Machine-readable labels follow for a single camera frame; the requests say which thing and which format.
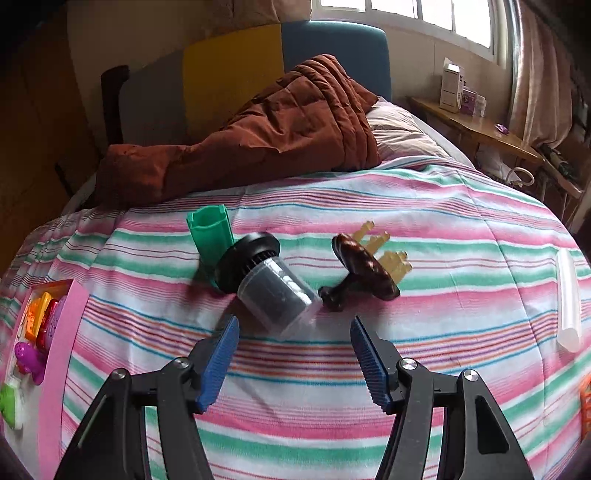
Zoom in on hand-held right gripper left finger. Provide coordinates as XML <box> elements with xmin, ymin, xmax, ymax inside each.
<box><xmin>53</xmin><ymin>315</ymin><xmax>241</xmax><ymax>480</ymax></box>

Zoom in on white carton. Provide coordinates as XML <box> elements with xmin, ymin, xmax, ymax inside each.
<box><xmin>438</xmin><ymin>58</ymin><xmax>465</xmax><ymax>114</ymax></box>

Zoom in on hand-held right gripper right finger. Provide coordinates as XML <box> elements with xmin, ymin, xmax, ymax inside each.
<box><xmin>349</xmin><ymin>316</ymin><xmax>539</xmax><ymax>480</ymax></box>

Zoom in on pink box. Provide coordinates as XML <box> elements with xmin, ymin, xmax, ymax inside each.
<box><xmin>0</xmin><ymin>277</ymin><xmax>89</xmax><ymax>480</ymax></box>

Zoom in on grey headboard panel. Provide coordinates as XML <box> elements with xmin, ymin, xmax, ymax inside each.
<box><xmin>117</xmin><ymin>51</ymin><xmax>190</xmax><ymax>146</ymax></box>

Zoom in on white plastic tube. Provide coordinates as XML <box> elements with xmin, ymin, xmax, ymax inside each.
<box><xmin>555</xmin><ymin>251</ymin><xmax>583</xmax><ymax>353</ymax></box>

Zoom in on clear jar with black lid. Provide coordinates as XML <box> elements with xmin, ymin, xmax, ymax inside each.
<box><xmin>213</xmin><ymin>232</ymin><xmax>323</xmax><ymax>341</ymax></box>

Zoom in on striped blanket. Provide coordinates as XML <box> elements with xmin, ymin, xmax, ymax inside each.
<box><xmin>0</xmin><ymin>159</ymin><xmax>591</xmax><ymax>480</ymax></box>

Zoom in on orange plastic rack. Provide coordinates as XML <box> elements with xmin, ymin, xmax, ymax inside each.
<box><xmin>579</xmin><ymin>371</ymin><xmax>591</xmax><ymax>428</ymax></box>

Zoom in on green plastic tube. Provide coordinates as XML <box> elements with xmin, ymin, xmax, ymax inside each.
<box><xmin>186</xmin><ymin>204</ymin><xmax>236</xmax><ymax>283</ymax></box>

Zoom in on orange block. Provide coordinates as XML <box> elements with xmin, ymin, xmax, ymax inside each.
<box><xmin>18</xmin><ymin>292</ymin><xmax>54</xmax><ymax>342</ymax></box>

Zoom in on white cable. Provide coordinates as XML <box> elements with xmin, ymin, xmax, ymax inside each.
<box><xmin>501</xmin><ymin>165</ymin><xmax>536</xmax><ymax>188</ymax></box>

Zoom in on wooden shelf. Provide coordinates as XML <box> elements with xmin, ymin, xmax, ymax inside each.
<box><xmin>406</xmin><ymin>95</ymin><xmax>546</xmax><ymax>162</ymax></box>

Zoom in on yellow headboard panel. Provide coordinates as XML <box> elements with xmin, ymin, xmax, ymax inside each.
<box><xmin>182</xmin><ymin>23</ymin><xmax>283</xmax><ymax>139</ymax></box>

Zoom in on beige curtain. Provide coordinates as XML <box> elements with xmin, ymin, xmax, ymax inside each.
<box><xmin>508</xmin><ymin>0</ymin><xmax>578</xmax><ymax>148</ymax></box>

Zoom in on brown scalp massager brush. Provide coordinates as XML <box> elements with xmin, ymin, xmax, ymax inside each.
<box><xmin>318</xmin><ymin>220</ymin><xmax>413</xmax><ymax>311</ymax></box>

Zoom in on brown quilt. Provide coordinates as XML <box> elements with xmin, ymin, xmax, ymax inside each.
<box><xmin>95</xmin><ymin>54</ymin><xmax>383</xmax><ymax>208</ymax></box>

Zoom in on window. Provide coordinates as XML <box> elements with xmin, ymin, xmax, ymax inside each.
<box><xmin>309</xmin><ymin>0</ymin><xmax>518</xmax><ymax>63</ymax></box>

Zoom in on blue headboard panel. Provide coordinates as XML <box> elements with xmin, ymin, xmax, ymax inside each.
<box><xmin>281</xmin><ymin>21</ymin><xmax>393</xmax><ymax>102</ymax></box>

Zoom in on pale pillow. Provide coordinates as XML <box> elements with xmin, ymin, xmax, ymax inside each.
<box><xmin>367</xmin><ymin>96</ymin><xmax>458</xmax><ymax>162</ymax></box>

